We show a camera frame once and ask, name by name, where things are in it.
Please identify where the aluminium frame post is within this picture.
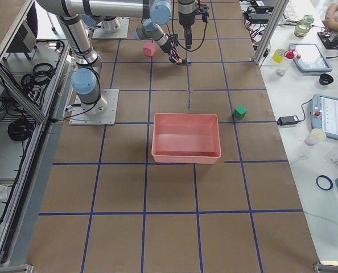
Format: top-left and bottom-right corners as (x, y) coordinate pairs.
(252, 0), (288, 65)

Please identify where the teach pendant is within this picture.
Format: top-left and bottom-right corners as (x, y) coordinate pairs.
(310, 94), (338, 140)
(288, 43), (333, 73)

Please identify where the teach pendant near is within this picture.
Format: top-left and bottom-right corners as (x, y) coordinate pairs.
(310, 94), (338, 140)

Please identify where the pink plastic bin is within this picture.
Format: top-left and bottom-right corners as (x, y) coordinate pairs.
(151, 113), (221, 164)

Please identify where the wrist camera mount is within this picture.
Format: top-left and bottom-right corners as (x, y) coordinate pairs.
(196, 1), (209, 23)

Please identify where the clear squeeze bottle red cap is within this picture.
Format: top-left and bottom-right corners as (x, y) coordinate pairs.
(275, 49), (295, 76)

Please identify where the teach pendant far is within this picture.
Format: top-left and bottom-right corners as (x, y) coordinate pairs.
(288, 43), (333, 73)

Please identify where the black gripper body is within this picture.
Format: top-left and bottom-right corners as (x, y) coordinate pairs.
(178, 0), (196, 27)
(157, 33), (178, 57)

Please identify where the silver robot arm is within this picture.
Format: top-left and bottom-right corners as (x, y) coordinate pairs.
(38, 1), (208, 49)
(58, 15), (186, 115)

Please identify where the green foam cube far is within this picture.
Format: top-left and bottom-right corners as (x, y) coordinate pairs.
(232, 105), (248, 120)

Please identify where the pink foam cube centre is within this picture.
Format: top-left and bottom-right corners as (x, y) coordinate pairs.
(142, 42), (155, 57)

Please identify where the black power adapter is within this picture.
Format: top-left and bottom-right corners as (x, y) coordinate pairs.
(277, 115), (300, 126)

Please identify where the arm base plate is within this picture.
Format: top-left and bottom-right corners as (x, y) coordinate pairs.
(92, 17), (130, 40)
(69, 89), (119, 126)

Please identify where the yellow tape roll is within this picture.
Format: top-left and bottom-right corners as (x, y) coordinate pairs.
(272, 48), (287, 63)

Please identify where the blue tape ring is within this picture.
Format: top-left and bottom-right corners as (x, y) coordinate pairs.
(316, 175), (334, 191)

